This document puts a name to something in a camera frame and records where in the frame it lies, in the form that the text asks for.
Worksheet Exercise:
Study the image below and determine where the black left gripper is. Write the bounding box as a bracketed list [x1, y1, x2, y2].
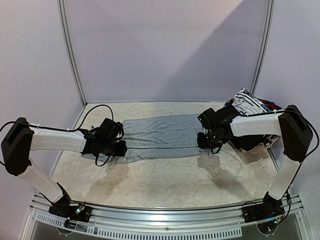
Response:
[101, 140, 127, 157]

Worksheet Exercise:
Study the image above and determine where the grey tank top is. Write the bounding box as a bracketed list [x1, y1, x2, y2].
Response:
[98, 114, 210, 164]

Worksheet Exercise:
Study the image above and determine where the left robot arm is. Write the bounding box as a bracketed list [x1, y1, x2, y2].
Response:
[0, 117, 127, 217]

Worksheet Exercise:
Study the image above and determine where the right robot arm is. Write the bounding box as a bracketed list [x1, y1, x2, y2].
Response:
[197, 105, 319, 218]

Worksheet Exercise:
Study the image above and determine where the pink perforated laundry basket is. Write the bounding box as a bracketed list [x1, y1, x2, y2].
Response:
[240, 135, 279, 152]

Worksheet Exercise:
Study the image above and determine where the black shirt with buttons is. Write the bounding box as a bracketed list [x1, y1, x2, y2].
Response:
[215, 106, 269, 152]

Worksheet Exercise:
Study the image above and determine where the white striped garment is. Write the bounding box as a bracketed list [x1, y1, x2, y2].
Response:
[232, 88, 268, 115]

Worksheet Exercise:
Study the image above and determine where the colourful patterned garment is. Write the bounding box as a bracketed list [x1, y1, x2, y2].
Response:
[223, 98, 282, 115]

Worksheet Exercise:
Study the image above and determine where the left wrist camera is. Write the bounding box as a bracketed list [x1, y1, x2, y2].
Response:
[96, 118, 123, 142]

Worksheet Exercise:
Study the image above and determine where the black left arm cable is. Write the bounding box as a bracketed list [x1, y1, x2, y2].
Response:
[0, 104, 126, 167]

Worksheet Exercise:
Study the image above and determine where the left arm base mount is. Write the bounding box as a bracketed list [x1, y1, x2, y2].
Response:
[48, 203, 93, 223]

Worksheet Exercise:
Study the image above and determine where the aluminium front rail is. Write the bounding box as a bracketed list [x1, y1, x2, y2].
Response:
[22, 194, 313, 240]

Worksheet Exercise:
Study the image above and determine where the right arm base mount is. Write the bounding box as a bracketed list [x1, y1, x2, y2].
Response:
[241, 201, 291, 225]

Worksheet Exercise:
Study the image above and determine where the right aluminium corner post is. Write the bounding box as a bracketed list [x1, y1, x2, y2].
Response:
[249, 0, 275, 94]

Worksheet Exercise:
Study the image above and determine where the aluminium corner post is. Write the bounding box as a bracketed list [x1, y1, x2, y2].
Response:
[57, 0, 88, 107]
[249, 0, 275, 94]

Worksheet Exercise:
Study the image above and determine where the left aluminium corner post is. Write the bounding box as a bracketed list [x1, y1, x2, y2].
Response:
[57, 0, 88, 107]

